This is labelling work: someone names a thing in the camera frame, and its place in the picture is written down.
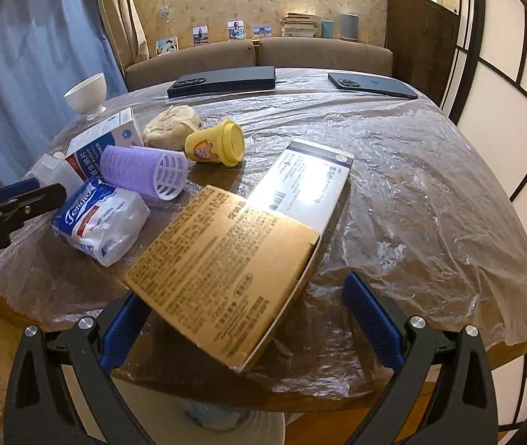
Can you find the light blue cylinder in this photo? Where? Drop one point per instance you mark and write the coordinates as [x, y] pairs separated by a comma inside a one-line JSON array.
[[327, 29]]

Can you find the dark wooden cabinet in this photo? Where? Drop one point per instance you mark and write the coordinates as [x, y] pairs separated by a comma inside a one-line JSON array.
[[421, 41]]

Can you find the dark blue smartphone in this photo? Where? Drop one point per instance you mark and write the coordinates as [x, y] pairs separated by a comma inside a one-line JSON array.
[[370, 85]]

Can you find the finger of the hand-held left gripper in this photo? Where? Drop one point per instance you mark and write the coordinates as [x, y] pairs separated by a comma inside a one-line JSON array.
[[20, 187], [36, 201]]

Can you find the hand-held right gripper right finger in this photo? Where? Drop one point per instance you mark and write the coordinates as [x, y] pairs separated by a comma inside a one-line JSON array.
[[372, 322]]

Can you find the white cylindrical object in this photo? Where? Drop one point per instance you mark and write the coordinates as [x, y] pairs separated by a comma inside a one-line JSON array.
[[263, 429]]

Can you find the beige curtain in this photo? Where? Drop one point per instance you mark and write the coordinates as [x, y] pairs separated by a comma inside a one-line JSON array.
[[122, 14]]

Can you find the grey speaker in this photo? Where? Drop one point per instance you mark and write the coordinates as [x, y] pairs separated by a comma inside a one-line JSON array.
[[349, 28]]

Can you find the white paper screen partition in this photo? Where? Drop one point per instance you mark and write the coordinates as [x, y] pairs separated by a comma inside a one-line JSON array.
[[500, 92]]

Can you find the beige dough lump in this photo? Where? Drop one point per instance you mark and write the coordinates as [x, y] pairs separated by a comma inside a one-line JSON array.
[[170, 125]]

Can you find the white footed bowl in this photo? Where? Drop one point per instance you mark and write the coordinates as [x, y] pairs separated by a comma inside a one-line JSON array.
[[86, 92]]

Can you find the white and blue medicine box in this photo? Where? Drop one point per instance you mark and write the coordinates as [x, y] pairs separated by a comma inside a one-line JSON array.
[[105, 136]]

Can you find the white tissue pack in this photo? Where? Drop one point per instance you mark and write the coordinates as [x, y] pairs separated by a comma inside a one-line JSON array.
[[101, 220]]

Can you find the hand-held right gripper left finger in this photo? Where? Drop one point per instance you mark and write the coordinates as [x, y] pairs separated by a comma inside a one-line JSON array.
[[122, 333]]

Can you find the long white carton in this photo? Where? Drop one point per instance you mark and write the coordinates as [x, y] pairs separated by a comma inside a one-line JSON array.
[[305, 185]]

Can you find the yellow cup with lid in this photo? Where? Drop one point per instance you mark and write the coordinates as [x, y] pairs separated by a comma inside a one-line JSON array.
[[212, 146]]

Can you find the small translucent plastic container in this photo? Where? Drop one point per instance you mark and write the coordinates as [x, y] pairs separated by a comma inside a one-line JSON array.
[[57, 171]]

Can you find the purple hair roller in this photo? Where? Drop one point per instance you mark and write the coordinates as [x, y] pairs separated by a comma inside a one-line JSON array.
[[138, 167]]

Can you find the brown sofa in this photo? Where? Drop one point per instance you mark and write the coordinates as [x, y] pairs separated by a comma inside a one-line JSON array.
[[319, 55]]

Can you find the blue curtain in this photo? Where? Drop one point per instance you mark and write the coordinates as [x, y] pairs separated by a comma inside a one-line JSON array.
[[27, 79]]

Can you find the brown cardboard box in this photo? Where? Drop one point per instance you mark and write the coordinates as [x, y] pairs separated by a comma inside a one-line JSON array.
[[217, 278]]

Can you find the black phone box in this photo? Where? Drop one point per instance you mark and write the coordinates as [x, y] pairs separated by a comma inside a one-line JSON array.
[[221, 82]]

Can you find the photo card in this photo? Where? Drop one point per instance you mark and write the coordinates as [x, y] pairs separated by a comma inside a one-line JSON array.
[[201, 35], [236, 30], [262, 32], [167, 46]]

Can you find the stack of books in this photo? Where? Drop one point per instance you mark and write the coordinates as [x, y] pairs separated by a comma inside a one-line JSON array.
[[300, 25]]

